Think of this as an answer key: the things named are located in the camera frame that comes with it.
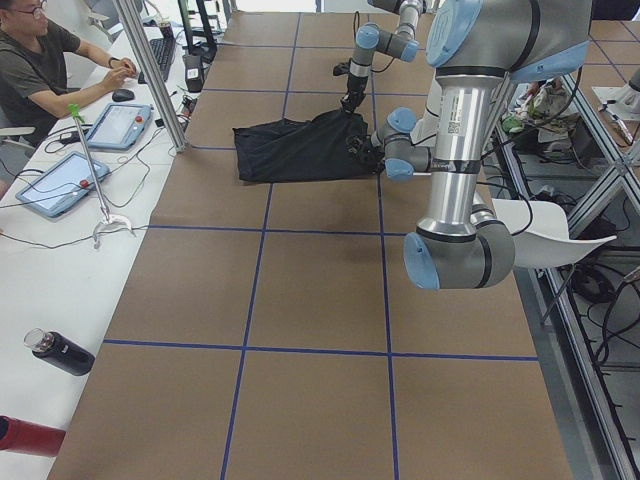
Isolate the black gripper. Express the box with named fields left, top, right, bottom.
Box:
left=346, top=135, right=384, bottom=173
left=340, top=74, right=368, bottom=114

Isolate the black graphic t-shirt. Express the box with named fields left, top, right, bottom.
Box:
left=234, top=109, right=379, bottom=183

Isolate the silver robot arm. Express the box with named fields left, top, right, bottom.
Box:
left=371, top=1, right=592, bottom=290
left=333, top=0, right=427, bottom=113

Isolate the black box with label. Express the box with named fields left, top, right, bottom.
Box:
left=182, top=54, right=204, bottom=93

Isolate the white chair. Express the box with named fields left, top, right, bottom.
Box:
left=493, top=198, right=616, bottom=269

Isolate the grey keyboard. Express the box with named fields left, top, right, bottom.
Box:
left=149, top=37, right=176, bottom=82

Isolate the black computer mouse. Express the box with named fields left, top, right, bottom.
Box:
left=112, top=89, right=135, bottom=102

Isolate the upper teach pendant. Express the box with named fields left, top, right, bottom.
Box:
left=86, top=102, right=153, bottom=151

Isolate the teach pendant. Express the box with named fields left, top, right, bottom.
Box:
left=86, top=102, right=153, bottom=151
left=15, top=152, right=94, bottom=219

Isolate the reacher grabber tool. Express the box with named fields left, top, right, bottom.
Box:
left=68, top=103, right=135, bottom=250

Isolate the lower teach pendant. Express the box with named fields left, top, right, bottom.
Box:
left=15, top=152, right=94, bottom=219

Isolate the seated man in grey shirt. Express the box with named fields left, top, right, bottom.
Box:
left=1, top=1, right=138, bottom=146

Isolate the black water bottle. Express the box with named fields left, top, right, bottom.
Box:
left=23, top=328, right=95, bottom=376

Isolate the red bottle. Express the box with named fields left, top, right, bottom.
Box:
left=1, top=416, right=66, bottom=457

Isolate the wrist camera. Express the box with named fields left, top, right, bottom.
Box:
left=332, top=61, right=350, bottom=77

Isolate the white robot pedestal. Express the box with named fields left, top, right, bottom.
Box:
left=411, top=76, right=442, bottom=147

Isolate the aluminium frame post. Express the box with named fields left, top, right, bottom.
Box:
left=113, top=0, right=187, bottom=153

